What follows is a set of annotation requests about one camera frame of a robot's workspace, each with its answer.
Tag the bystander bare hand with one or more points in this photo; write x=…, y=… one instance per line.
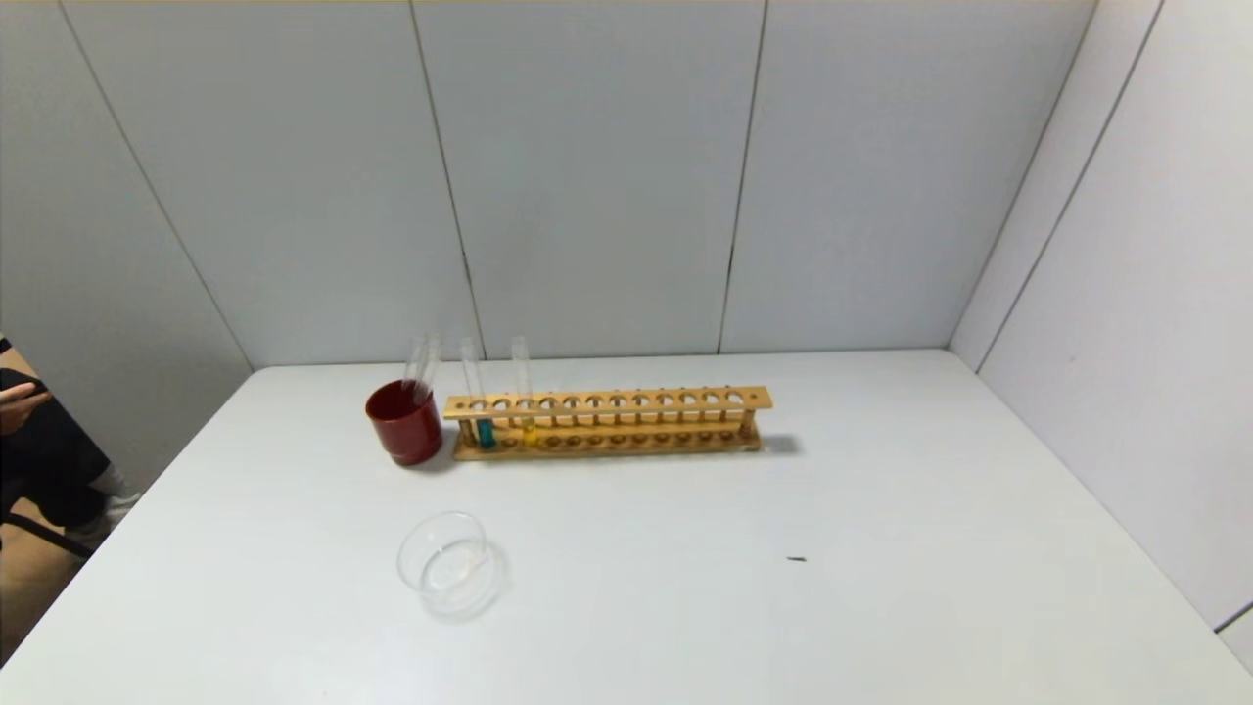
x=18, y=403

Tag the blue pigment glass test tube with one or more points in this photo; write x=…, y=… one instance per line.
x=486, y=433

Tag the yellow pigment glass test tube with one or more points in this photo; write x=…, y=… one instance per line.
x=530, y=435

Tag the wooden test tube rack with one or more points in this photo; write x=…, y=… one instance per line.
x=607, y=401

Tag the black chair leg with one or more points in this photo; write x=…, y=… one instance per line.
x=44, y=537

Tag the bystander white shoe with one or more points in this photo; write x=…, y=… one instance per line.
x=106, y=509

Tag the red plastic cup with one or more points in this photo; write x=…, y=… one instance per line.
x=403, y=431

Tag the clear glass dish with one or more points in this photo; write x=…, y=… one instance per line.
x=450, y=573

